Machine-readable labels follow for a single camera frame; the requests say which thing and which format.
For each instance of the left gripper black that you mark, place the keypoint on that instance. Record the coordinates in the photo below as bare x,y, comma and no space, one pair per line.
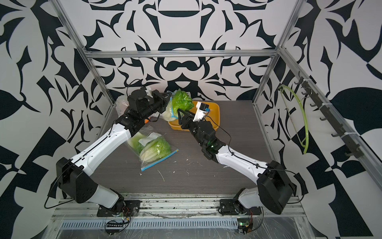
164,98

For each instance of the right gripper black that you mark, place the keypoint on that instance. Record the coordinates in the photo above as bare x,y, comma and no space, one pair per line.
187,120

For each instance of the clear zipper bag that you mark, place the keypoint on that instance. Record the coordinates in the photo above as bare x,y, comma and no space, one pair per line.
149,137
170,107

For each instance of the yellow plastic tray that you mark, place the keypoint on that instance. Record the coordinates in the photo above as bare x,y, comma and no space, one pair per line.
213,116

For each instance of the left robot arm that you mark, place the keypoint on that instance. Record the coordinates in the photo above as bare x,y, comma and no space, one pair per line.
74,174

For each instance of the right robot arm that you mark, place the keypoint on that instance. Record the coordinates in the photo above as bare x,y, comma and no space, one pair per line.
274,187

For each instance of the white plush toy pink shirt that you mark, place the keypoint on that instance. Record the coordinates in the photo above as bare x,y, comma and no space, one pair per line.
121,105

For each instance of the right green led board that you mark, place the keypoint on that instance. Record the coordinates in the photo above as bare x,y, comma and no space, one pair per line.
244,226

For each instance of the left black electronics board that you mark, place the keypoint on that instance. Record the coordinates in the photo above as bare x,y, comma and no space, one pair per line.
112,227

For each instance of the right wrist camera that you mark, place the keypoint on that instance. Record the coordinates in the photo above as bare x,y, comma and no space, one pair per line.
202,110

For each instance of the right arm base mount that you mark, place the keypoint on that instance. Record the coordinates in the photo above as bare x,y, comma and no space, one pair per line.
233,207

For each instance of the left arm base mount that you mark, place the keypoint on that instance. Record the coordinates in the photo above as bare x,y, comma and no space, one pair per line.
127,208

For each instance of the black wall hook rail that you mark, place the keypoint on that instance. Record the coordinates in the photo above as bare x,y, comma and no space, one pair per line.
332,116

